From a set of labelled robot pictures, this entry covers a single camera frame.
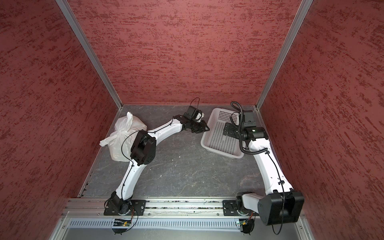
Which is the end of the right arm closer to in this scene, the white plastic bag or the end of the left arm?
the end of the left arm

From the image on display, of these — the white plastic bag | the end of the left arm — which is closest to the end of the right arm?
the end of the left arm

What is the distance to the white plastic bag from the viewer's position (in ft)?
2.91

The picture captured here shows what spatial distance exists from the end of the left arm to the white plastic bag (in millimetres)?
322

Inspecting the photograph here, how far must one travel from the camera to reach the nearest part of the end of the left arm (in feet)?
2.52
